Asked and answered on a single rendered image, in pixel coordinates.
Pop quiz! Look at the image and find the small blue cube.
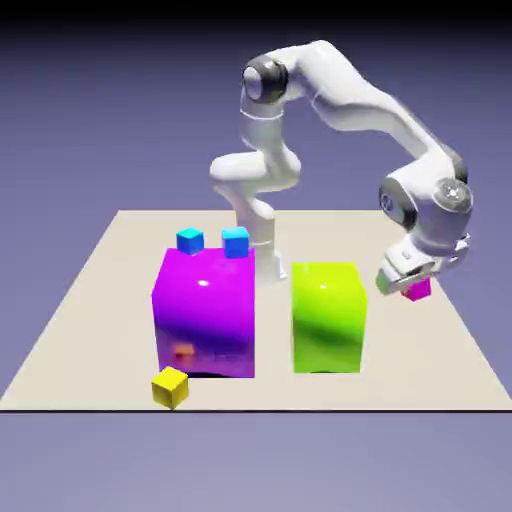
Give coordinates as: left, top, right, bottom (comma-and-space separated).
220, 226, 251, 260
175, 227, 206, 256

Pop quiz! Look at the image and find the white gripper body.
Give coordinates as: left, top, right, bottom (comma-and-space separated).
374, 244, 438, 297

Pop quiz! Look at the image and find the large lime green box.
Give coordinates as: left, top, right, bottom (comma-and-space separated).
290, 261, 368, 375

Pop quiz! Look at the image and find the small magenta cube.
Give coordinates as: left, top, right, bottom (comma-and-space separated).
401, 278, 433, 303

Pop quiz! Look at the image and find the small yellow cube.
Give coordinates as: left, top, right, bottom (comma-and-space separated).
150, 365, 190, 411

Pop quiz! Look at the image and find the large magenta box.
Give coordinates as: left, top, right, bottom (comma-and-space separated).
150, 246, 257, 380

